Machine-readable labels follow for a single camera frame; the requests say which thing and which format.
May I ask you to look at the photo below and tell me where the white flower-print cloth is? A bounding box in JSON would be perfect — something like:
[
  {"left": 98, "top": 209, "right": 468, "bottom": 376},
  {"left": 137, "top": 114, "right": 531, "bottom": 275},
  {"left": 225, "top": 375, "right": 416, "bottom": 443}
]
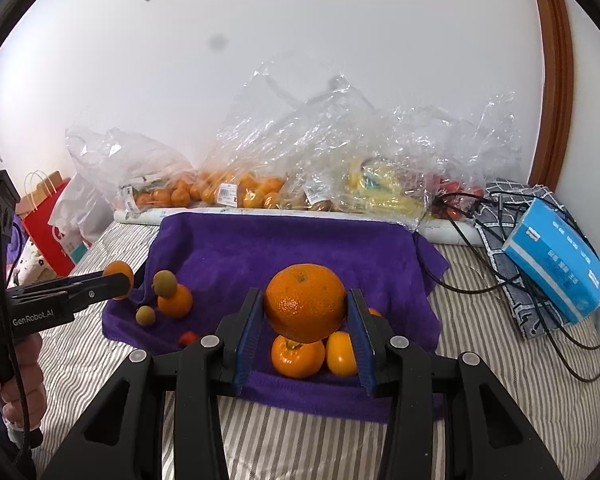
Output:
[{"left": 10, "top": 237, "right": 56, "bottom": 291}]

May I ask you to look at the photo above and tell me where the clear bag of tangerines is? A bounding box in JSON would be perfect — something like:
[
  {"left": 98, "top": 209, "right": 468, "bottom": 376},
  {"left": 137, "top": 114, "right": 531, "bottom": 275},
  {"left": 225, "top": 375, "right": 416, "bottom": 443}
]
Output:
[{"left": 66, "top": 127, "right": 198, "bottom": 211}]

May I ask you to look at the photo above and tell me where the clear bag of red fruit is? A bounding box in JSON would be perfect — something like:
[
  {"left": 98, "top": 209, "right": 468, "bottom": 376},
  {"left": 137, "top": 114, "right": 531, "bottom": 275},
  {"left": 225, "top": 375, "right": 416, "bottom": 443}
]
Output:
[{"left": 425, "top": 92, "right": 523, "bottom": 223}]

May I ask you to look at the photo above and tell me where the red paper bag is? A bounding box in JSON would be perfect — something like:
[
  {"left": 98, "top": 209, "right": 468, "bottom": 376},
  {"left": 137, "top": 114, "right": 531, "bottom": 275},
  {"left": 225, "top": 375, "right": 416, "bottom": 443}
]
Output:
[{"left": 15, "top": 170, "right": 78, "bottom": 278}]

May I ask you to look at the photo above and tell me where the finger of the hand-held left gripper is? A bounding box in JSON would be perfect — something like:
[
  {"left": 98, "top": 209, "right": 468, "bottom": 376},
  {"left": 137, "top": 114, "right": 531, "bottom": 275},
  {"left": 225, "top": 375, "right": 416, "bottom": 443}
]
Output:
[
  {"left": 55, "top": 270, "right": 109, "bottom": 287},
  {"left": 5, "top": 275, "right": 132, "bottom": 313}
]

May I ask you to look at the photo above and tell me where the clear bag of oranges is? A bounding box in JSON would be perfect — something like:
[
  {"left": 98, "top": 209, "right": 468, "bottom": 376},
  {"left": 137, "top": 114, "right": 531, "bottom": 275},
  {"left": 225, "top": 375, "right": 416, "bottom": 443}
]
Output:
[{"left": 197, "top": 60, "right": 293, "bottom": 211}]

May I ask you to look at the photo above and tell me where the clear bag of bananas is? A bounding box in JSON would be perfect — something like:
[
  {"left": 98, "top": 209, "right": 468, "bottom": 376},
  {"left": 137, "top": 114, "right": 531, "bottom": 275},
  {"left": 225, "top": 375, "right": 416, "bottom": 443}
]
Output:
[{"left": 340, "top": 105, "right": 436, "bottom": 231}]

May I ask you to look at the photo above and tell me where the translucent grey plastic bag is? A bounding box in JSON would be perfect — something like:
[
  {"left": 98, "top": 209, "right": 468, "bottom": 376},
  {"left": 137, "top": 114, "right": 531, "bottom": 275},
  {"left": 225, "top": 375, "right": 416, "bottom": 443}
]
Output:
[{"left": 47, "top": 175, "right": 116, "bottom": 263}]

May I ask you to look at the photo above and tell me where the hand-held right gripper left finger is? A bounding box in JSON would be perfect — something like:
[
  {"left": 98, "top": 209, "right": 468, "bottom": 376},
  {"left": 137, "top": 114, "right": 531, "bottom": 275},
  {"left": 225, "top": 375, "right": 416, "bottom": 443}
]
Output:
[{"left": 40, "top": 287, "right": 266, "bottom": 480}]

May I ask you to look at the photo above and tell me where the purple towel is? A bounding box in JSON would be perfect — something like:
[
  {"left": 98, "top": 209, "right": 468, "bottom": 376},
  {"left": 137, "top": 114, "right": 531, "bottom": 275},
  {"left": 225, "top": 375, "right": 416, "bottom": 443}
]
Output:
[{"left": 102, "top": 211, "right": 451, "bottom": 423}]

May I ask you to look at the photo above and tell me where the orange persimmon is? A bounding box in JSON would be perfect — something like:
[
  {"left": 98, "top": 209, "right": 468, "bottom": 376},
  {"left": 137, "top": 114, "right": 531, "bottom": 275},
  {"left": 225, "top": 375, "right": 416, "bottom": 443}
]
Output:
[
  {"left": 271, "top": 334, "right": 327, "bottom": 380},
  {"left": 325, "top": 331, "right": 359, "bottom": 377}
]

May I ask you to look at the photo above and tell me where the brown wooden door frame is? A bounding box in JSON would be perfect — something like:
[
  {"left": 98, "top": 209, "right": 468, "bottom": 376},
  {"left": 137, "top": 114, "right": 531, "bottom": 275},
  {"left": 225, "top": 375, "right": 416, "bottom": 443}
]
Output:
[{"left": 527, "top": 0, "right": 576, "bottom": 191}]

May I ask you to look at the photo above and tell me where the black white patterned cloth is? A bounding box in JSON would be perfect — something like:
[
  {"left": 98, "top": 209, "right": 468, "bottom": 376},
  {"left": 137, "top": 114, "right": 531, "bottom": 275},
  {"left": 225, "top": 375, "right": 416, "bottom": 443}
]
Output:
[{"left": 480, "top": 180, "right": 600, "bottom": 341}]

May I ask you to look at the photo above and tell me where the blue tissue pack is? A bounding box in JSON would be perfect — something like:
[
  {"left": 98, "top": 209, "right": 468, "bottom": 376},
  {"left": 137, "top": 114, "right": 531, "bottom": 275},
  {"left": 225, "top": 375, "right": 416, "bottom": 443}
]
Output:
[{"left": 501, "top": 197, "right": 600, "bottom": 324}]

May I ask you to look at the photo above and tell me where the clear bag of brown fruit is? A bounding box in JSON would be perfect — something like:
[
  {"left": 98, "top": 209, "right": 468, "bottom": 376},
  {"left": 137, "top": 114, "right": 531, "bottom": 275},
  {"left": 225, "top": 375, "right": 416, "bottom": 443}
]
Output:
[{"left": 285, "top": 75, "right": 351, "bottom": 213}]

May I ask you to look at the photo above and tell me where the grey striped quilt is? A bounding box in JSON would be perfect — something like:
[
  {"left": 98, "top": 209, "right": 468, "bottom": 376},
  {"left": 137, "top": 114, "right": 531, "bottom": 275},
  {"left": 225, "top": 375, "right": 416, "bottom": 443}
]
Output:
[{"left": 30, "top": 220, "right": 600, "bottom": 480}]

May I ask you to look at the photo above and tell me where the large orange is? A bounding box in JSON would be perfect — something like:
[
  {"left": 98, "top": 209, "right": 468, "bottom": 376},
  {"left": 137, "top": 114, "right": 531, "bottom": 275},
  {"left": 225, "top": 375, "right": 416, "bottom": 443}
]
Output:
[{"left": 263, "top": 263, "right": 348, "bottom": 344}]

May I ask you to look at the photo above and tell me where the person's left hand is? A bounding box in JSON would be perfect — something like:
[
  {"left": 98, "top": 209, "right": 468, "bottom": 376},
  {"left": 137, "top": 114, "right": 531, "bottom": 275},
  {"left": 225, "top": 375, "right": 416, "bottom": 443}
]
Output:
[{"left": 0, "top": 332, "right": 46, "bottom": 429}]

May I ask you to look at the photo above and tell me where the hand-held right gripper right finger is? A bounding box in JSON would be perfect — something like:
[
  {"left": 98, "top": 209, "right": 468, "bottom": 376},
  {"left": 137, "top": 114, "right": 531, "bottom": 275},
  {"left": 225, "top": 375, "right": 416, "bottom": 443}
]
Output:
[{"left": 347, "top": 289, "right": 566, "bottom": 480}]

